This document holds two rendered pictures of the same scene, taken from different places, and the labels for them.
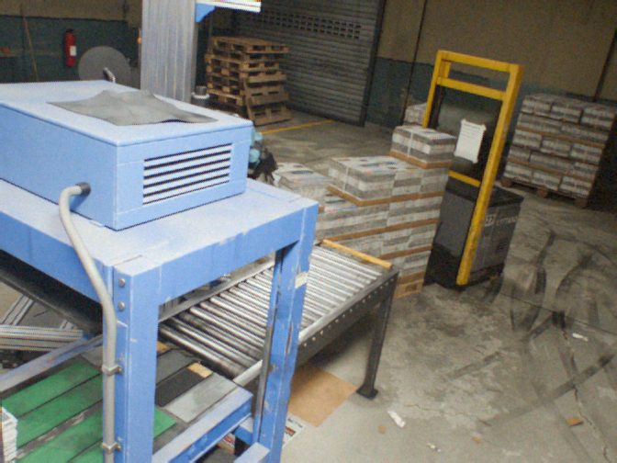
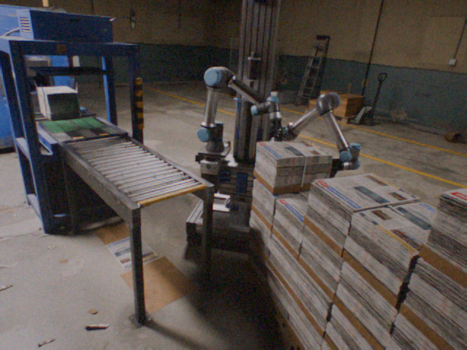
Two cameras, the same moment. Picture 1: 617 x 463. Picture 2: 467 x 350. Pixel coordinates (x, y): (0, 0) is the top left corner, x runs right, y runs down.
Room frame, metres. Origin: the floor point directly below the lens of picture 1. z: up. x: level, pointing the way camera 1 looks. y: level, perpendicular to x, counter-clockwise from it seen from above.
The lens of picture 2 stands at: (3.73, -1.76, 1.65)
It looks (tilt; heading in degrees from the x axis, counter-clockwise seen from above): 23 degrees down; 108
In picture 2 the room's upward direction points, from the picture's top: 4 degrees clockwise
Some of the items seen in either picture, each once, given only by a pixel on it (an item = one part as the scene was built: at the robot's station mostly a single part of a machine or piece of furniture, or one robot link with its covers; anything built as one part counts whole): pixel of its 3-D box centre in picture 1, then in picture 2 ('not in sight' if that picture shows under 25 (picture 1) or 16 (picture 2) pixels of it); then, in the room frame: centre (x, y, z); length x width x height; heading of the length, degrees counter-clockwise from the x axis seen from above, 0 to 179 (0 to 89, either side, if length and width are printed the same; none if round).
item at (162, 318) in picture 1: (243, 286); (158, 162); (2.47, 0.27, 0.74); 1.34 x 0.05 x 0.12; 150
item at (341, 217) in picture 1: (334, 252); (320, 283); (3.80, -0.21, 0.42); 1.17 x 0.39 x 0.83; 131
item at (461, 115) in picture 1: (463, 132); not in sight; (4.57, -1.10, 1.27); 0.57 x 0.01 x 0.65; 41
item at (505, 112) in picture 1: (486, 181); not in sight; (4.30, -1.30, 0.97); 0.09 x 0.09 x 1.75; 41
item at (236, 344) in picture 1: (221, 337); (101, 146); (1.95, 0.28, 0.77); 0.47 x 0.05 x 0.05; 60
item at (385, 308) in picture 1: (377, 343); (138, 275); (2.78, -0.48, 0.34); 0.06 x 0.06 x 0.68; 60
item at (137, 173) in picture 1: (109, 141); (66, 27); (1.47, 0.56, 1.65); 0.60 x 0.45 x 0.20; 60
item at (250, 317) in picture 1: (252, 320); (112, 153); (2.12, 0.19, 0.77); 0.47 x 0.05 x 0.05; 60
